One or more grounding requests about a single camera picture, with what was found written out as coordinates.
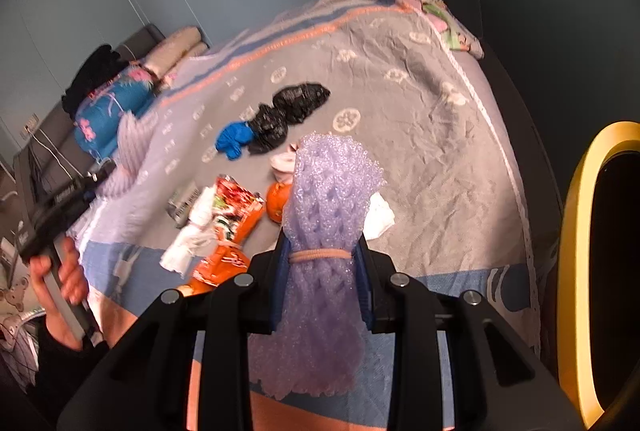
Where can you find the black folded clothing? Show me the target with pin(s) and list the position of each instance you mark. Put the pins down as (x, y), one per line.
(100, 67)

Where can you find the grey patterned bed sheet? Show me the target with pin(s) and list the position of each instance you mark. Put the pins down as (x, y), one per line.
(426, 115)

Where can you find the beige folded quilts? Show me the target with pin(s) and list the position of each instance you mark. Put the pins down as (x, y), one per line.
(172, 51)

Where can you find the orange snack wrapper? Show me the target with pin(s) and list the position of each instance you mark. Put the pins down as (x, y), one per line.
(236, 212)

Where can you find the white paper tissue wad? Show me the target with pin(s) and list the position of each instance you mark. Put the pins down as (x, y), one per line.
(379, 219)

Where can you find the blue floral folded quilt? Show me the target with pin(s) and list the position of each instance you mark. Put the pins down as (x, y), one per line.
(98, 116)

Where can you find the pink white wrapper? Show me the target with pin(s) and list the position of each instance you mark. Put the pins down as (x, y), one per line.
(284, 162)

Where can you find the pink floral cloth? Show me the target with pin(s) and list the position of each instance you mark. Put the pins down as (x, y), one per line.
(455, 35)

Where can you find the black plastic bag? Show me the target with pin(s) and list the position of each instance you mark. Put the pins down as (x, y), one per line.
(269, 128)
(297, 102)

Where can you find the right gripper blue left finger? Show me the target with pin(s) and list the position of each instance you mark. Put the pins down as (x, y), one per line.
(279, 279)

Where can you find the grey upholstered headboard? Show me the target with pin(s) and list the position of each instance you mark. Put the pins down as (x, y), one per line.
(50, 157)

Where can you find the purple foam fruit net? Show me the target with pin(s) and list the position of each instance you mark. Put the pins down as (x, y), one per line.
(317, 346)

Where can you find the silver green snack wrapper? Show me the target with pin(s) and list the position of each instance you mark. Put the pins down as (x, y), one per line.
(181, 202)

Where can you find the white tissue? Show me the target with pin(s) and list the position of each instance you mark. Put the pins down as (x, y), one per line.
(194, 235)

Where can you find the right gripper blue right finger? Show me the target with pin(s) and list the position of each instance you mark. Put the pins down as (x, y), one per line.
(362, 282)

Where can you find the blue rubber glove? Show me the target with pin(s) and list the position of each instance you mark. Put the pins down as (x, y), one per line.
(233, 138)

